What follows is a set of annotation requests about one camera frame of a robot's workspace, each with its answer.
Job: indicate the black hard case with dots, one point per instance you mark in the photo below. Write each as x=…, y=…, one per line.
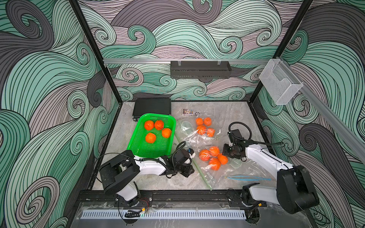
x=151, y=105

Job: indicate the white slotted cable duct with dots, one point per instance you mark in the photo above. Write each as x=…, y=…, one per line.
x=167, y=214

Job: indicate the aluminium wall rail back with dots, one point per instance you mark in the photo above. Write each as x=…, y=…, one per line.
x=168, y=61

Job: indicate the aluminium wall rail right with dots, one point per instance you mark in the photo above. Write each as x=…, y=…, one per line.
x=315, y=91

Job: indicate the orange fruit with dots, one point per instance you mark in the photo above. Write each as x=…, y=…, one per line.
x=159, y=125
x=166, y=133
x=150, y=138

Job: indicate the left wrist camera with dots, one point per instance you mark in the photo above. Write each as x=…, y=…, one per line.
x=191, y=154

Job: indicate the aluminium wall rail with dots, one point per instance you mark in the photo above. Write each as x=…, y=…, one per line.
x=168, y=61
x=315, y=91

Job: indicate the blue-zip bag of oranges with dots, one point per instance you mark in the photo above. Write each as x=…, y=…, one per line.
x=246, y=172

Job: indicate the small card box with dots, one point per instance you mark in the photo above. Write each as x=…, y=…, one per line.
x=187, y=112

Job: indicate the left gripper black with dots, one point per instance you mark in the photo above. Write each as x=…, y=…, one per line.
x=188, y=168

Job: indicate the clear acrylic wall holder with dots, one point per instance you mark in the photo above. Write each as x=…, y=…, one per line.
x=280, y=81

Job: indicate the green plastic basket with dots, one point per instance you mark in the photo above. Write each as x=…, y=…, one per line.
x=161, y=146

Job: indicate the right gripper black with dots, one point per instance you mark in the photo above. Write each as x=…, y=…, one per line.
x=225, y=152

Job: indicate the green-zip bag of oranges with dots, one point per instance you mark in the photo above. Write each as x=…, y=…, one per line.
x=211, y=164

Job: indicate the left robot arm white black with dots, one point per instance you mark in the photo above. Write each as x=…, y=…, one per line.
x=117, y=175

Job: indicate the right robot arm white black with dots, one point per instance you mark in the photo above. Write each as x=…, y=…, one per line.
x=294, y=191

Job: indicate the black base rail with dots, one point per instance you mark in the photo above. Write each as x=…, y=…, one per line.
x=148, y=198

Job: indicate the black wall tray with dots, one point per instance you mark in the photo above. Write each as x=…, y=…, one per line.
x=200, y=70

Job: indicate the orange fruit taken out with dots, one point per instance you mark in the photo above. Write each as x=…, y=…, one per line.
x=149, y=125

